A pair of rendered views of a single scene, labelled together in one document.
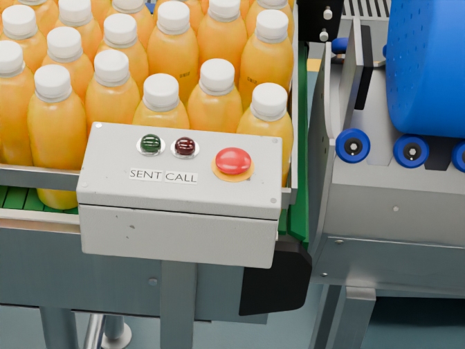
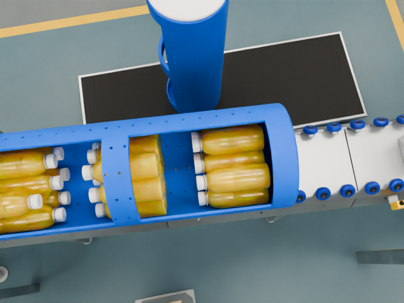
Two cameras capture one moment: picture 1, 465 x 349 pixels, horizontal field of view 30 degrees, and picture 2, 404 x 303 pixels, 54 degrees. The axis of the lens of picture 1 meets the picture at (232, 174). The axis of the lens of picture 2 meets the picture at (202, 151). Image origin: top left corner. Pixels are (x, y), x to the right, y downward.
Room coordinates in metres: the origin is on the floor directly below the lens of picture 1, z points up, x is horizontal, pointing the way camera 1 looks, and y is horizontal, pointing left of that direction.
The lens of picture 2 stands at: (0.66, -0.83, 2.15)
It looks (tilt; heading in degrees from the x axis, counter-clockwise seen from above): 75 degrees down; 356
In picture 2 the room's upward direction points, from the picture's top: 1 degrees counter-clockwise
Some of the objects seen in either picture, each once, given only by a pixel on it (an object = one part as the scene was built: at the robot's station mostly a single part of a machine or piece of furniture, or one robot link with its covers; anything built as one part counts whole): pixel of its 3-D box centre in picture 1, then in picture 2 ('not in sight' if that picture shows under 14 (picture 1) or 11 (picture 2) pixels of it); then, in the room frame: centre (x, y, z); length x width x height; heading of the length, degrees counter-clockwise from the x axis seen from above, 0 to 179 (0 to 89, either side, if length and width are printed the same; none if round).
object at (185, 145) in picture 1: (185, 145); not in sight; (0.63, 0.05, 1.11); 0.02 x 0.02 x 0.01
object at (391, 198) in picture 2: not in sight; (395, 196); (0.79, -1.43, 0.92); 0.08 x 0.03 x 0.05; 1
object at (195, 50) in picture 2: not in sight; (191, 52); (1.54, -0.86, 0.59); 0.28 x 0.28 x 0.88
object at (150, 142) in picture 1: (150, 142); not in sight; (0.63, 0.09, 1.11); 0.02 x 0.02 x 0.01
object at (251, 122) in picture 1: (261, 158); not in sight; (0.74, -0.03, 0.99); 0.07 x 0.07 x 0.18
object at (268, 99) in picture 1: (269, 99); not in sight; (0.74, -0.03, 1.08); 0.04 x 0.04 x 0.02
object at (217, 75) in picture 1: (217, 74); not in sight; (0.77, 0.03, 1.08); 0.04 x 0.04 x 0.02
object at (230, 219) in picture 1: (182, 194); not in sight; (0.61, 0.05, 1.05); 0.20 x 0.10 x 0.10; 91
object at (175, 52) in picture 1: (172, 75); not in sight; (0.88, 0.09, 0.99); 0.07 x 0.07 x 0.18
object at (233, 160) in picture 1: (232, 162); not in sight; (0.61, 0.00, 1.11); 0.04 x 0.04 x 0.01
